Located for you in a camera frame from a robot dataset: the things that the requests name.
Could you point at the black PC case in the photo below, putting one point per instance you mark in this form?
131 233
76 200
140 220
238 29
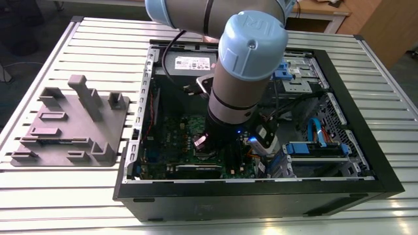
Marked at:
229 203

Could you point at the metal drive cage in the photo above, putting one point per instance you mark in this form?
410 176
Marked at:
301 85

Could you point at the green motherboard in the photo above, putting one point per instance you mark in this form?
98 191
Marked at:
177 147

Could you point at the grey power supply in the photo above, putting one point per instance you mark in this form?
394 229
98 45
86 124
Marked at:
189 62

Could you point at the wooden cabinet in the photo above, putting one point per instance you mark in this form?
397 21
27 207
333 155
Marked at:
385 29

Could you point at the blue drive bay latch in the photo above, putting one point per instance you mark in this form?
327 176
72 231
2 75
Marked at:
283 73

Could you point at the metal disk bay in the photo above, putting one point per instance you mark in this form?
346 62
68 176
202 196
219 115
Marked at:
319 160

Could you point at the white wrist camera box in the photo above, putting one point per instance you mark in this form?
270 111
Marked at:
265 139
203 83

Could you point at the grey parts rack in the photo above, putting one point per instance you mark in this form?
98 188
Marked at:
75 115

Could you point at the black graphics card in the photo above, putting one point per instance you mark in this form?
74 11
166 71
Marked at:
199 170

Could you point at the blue disk carrier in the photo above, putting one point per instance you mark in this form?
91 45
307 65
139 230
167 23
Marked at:
301 148

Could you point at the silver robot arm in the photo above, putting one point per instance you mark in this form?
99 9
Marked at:
251 49

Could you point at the blue board connector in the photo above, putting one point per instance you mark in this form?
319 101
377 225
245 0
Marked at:
152 156

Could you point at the wooden desk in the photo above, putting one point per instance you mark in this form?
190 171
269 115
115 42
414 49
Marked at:
326 9

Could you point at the black RAM slot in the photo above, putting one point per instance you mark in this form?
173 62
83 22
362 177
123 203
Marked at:
237 161
230 161

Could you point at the RAM stick with blue label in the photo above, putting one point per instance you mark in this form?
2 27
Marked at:
55 142

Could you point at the CPU socket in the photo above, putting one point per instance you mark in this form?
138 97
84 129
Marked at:
201 150

